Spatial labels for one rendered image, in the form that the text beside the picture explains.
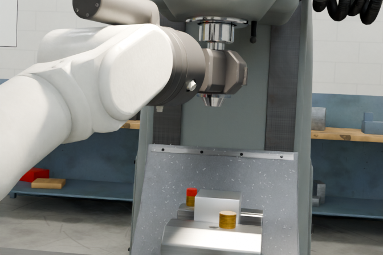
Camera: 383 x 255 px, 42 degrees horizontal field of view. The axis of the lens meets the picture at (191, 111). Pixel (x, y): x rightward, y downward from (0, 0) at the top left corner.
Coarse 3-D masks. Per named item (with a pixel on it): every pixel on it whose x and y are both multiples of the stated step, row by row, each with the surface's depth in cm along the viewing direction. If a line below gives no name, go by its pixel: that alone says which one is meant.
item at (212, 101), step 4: (204, 100) 67; (208, 100) 67; (212, 100) 66; (216, 100) 66; (220, 100) 67; (224, 100) 68; (208, 104) 67; (212, 104) 67; (216, 104) 67; (220, 104) 67
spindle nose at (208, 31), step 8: (200, 24) 67; (208, 24) 65; (216, 24) 65; (224, 24) 65; (232, 24) 66; (200, 32) 67; (208, 32) 65; (216, 32) 65; (224, 32) 65; (232, 32) 66; (200, 40) 67; (208, 40) 65; (216, 40) 65; (224, 40) 65; (232, 40) 66
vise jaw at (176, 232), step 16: (176, 224) 64; (192, 224) 64; (208, 224) 64; (240, 224) 65; (176, 240) 61; (192, 240) 61; (208, 240) 61; (224, 240) 61; (240, 240) 61; (256, 240) 61
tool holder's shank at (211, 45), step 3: (207, 42) 67; (210, 42) 67; (213, 42) 67; (216, 42) 66; (219, 42) 66; (222, 42) 66; (225, 42) 66; (207, 45) 67; (210, 45) 67; (213, 45) 66; (216, 45) 66; (219, 45) 66; (222, 45) 67; (210, 48) 67; (213, 48) 66; (216, 48) 66; (219, 48) 66; (222, 48) 67
